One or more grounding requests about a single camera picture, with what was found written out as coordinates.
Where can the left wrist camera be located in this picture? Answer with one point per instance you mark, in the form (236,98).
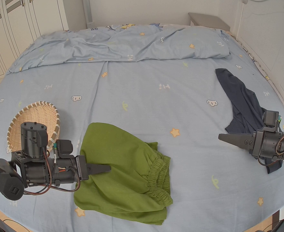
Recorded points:
(63,148)

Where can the grey bedside table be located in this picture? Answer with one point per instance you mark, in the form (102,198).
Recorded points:
(208,20)

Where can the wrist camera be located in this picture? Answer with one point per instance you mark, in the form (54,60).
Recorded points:
(63,148)
(271,118)

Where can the pale blue quilt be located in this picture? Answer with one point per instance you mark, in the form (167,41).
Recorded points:
(120,47)

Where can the white wardrobe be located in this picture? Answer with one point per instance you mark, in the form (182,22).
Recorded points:
(16,20)

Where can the round woven basket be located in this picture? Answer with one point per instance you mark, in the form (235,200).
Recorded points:
(35,115)

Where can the bed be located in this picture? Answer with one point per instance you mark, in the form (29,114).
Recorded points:
(144,93)

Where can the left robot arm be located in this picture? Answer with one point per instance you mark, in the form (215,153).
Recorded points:
(33,141)

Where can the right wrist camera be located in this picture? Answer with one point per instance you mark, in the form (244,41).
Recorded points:
(271,118)

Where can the dark blue garment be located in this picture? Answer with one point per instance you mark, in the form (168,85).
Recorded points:
(243,105)

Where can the green shorts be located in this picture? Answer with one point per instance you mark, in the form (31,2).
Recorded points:
(122,177)

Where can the grey vertical wall duct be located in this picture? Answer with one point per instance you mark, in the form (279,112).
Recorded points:
(87,6)

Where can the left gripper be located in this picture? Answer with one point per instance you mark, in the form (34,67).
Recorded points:
(64,173)

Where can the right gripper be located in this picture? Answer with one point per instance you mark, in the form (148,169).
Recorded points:
(269,144)

